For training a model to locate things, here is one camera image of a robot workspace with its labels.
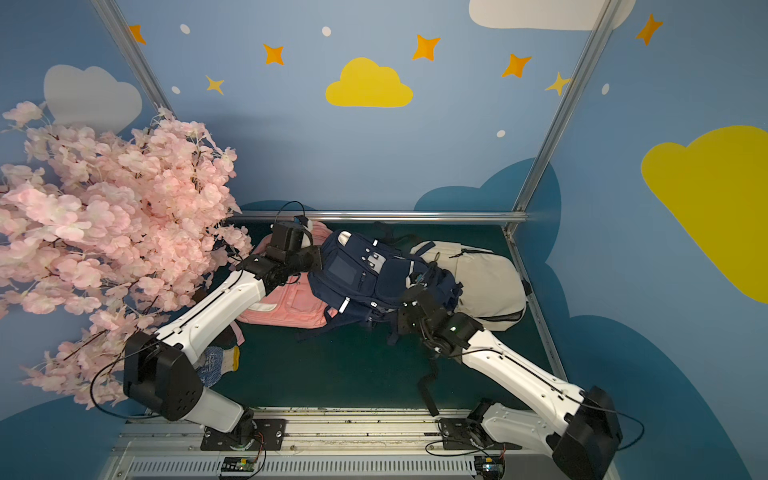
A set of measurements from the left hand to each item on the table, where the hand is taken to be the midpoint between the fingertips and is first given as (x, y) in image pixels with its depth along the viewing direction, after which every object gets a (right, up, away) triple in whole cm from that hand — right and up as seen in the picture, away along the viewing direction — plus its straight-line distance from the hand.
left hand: (324, 249), depth 84 cm
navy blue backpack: (+10, -8, +4) cm, 14 cm away
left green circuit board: (-18, -53, -13) cm, 57 cm away
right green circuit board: (+44, -54, -11) cm, 71 cm away
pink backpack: (-11, -18, +9) cm, 22 cm away
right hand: (+23, -16, -5) cm, 28 cm away
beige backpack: (+55, -14, +16) cm, 59 cm away
